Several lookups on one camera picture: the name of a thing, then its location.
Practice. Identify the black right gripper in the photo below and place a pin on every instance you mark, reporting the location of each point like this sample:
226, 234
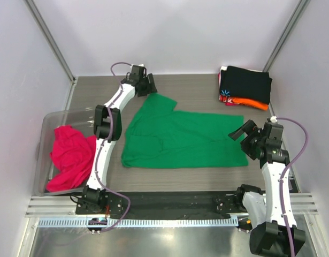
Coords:
251, 129

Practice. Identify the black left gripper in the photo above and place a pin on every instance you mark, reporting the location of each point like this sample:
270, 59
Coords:
151, 87

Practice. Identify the green t shirt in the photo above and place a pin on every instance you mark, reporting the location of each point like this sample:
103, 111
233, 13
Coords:
162, 137

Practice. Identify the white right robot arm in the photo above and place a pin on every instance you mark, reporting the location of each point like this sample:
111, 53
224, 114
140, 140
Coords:
274, 230

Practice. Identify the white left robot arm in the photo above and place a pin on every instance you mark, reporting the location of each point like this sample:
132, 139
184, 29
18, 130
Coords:
107, 130

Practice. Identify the orange folded t shirt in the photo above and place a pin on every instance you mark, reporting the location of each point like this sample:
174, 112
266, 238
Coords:
251, 103

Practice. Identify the black folded t shirt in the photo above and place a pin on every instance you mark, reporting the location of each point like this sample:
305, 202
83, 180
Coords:
248, 84

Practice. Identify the clear plastic bin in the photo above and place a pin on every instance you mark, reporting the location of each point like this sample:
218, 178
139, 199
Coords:
55, 126

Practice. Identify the pink t shirt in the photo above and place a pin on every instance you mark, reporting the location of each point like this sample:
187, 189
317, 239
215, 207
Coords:
73, 155

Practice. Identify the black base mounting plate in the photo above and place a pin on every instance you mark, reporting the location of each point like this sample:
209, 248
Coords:
188, 205

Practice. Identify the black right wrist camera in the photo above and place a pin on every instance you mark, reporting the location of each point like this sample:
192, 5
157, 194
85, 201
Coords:
272, 133

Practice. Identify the white slotted cable duct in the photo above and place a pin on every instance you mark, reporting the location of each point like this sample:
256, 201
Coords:
98, 222

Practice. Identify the aluminium frame rail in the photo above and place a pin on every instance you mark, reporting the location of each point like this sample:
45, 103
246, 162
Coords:
50, 206

